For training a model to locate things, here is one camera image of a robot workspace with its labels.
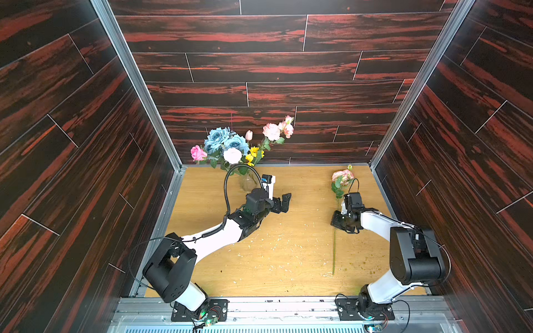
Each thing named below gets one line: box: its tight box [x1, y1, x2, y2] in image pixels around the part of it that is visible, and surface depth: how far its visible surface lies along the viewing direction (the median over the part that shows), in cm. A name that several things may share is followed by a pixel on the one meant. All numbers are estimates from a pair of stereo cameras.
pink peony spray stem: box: [262, 115, 295, 152], surface depth 86 cm
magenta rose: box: [190, 144, 208, 162], surface depth 72 cm
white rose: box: [223, 147, 243, 165], surface depth 70 cm
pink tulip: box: [244, 129, 254, 143], surface depth 95 cm
